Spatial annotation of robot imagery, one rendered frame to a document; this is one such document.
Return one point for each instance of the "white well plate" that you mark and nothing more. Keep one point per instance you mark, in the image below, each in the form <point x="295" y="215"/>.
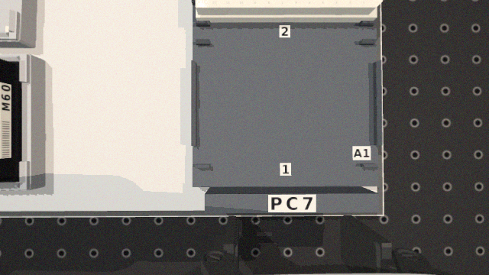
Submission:
<point x="219" y="11"/>

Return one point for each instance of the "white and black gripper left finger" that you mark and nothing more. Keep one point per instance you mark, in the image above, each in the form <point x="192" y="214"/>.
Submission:
<point x="223" y="259"/>

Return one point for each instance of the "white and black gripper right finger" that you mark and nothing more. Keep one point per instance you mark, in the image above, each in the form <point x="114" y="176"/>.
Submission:
<point x="365" y="251"/>

